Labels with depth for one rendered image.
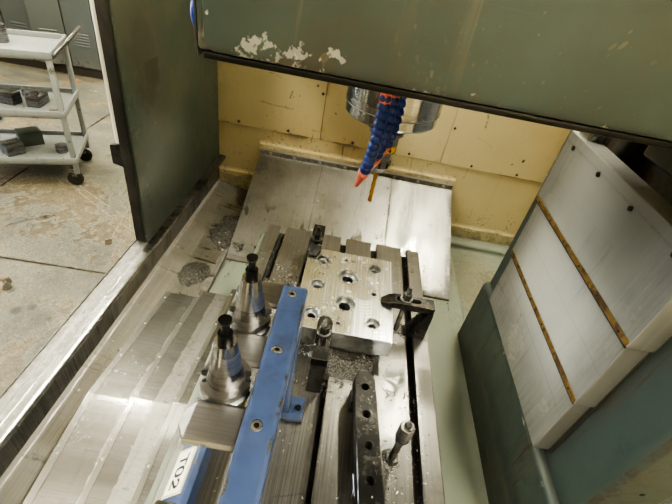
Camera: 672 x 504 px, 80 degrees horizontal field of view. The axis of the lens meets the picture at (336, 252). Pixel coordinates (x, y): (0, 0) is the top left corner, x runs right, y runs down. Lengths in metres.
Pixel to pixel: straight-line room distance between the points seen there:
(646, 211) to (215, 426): 0.70
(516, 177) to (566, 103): 1.58
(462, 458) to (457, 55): 1.08
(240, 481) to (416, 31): 0.44
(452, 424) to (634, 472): 0.57
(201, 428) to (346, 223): 1.31
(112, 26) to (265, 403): 0.94
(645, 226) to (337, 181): 1.29
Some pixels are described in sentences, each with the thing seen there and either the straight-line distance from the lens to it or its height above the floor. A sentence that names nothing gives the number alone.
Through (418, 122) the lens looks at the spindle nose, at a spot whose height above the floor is 1.46.
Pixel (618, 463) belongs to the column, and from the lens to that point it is 0.88.
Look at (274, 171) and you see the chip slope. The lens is 1.85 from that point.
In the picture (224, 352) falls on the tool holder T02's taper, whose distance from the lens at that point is 0.47.
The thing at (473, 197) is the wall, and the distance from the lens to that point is 1.99.
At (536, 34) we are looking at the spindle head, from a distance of 0.39.
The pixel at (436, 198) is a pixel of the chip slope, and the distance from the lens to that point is 1.89.
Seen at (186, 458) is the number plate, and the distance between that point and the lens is 0.80.
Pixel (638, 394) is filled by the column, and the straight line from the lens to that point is 0.84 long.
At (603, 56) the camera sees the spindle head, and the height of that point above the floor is 1.62.
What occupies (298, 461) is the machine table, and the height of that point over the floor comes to 0.90.
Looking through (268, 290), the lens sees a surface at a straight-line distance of 0.65.
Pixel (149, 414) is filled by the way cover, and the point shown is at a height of 0.76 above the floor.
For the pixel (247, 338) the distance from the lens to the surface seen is 0.58.
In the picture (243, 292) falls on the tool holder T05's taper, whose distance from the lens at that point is 0.56.
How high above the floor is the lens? 1.66
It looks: 37 degrees down
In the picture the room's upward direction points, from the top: 11 degrees clockwise
